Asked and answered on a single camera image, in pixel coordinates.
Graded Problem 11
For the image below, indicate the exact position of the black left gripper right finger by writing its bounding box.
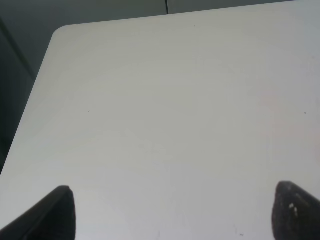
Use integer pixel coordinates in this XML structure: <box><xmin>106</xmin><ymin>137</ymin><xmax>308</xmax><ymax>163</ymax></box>
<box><xmin>271</xmin><ymin>181</ymin><xmax>320</xmax><ymax>240</ymax></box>

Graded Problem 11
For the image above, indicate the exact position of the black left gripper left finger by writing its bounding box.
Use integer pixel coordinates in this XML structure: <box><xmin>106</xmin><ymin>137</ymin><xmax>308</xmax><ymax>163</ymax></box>
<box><xmin>0</xmin><ymin>185</ymin><xmax>76</xmax><ymax>240</ymax></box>

